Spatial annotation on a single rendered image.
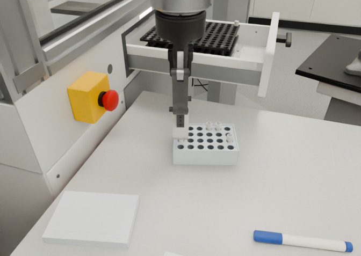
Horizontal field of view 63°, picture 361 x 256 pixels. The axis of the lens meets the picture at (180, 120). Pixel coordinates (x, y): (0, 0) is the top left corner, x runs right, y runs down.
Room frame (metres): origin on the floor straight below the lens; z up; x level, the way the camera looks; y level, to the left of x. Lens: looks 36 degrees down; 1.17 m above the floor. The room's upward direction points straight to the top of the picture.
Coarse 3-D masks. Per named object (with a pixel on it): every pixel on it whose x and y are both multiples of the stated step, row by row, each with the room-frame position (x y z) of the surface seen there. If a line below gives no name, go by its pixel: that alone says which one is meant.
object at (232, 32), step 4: (232, 28) 0.78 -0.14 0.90; (236, 28) 0.78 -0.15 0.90; (232, 32) 0.75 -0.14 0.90; (236, 32) 0.75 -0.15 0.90; (228, 36) 0.72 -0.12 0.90; (232, 36) 0.72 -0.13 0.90; (228, 40) 0.69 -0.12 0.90; (232, 40) 0.69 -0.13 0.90; (224, 44) 0.67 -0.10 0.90; (228, 44) 0.67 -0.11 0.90; (224, 48) 0.64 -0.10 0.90; (228, 48) 0.64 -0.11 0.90
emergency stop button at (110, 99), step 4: (108, 92) 0.45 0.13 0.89; (112, 92) 0.46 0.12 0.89; (116, 92) 0.47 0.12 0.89; (104, 96) 0.45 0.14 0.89; (108, 96) 0.45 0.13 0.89; (112, 96) 0.45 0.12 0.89; (116, 96) 0.46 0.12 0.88; (104, 100) 0.44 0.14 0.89; (108, 100) 0.44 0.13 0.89; (112, 100) 0.45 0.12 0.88; (116, 100) 0.46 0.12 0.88; (104, 104) 0.44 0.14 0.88; (108, 104) 0.44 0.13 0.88; (112, 104) 0.45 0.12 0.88; (116, 104) 0.46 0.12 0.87; (108, 108) 0.44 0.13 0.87; (112, 108) 0.45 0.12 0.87
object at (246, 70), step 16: (144, 32) 0.81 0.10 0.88; (240, 32) 0.83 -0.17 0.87; (256, 32) 0.82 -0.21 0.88; (128, 48) 0.67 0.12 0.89; (144, 48) 0.66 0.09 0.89; (160, 48) 0.66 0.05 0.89; (256, 48) 0.79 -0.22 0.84; (128, 64) 0.67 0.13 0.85; (144, 64) 0.66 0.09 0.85; (160, 64) 0.64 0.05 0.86; (192, 64) 0.62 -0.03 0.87; (208, 64) 0.61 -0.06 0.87; (224, 64) 0.60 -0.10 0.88; (240, 64) 0.59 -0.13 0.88; (256, 64) 0.58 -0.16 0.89; (208, 80) 0.61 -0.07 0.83; (224, 80) 0.60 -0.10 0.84; (240, 80) 0.59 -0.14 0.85; (256, 80) 0.58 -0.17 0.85
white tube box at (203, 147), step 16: (192, 128) 0.48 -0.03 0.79; (224, 128) 0.48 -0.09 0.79; (176, 144) 0.43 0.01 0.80; (192, 144) 0.43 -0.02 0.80; (208, 144) 0.43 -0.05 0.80; (224, 144) 0.43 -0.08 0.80; (176, 160) 0.41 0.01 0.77; (192, 160) 0.41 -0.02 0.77; (208, 160) 0.41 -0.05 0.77; (224, 160) 0.41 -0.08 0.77
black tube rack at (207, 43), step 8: (208, 24) 0.81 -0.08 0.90; (216, 24) 0.81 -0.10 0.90; (224, 24) 0.82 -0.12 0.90; (232, 24) 0.81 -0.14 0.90; (152, 32) 0.75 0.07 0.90; (208, 32) 0.75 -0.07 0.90; (216, 32) 0.75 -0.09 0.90; (224, 32) 0.75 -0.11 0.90; (144, 40) 0.70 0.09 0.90; (152, 40) 0.69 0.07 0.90; (160, 40) 0.69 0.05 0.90; (200, 40) 0.69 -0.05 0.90; (208, 40) 0.69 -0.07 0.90; (216, 40) 0.69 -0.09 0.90; (224, 40) 0.69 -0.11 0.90; (168, 48) 0.71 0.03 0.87; (200, 48) 0.71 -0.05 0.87; (208, 48) 0.65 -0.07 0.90; (216, 48) 0.65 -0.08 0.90; (232, 48) 0.71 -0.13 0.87
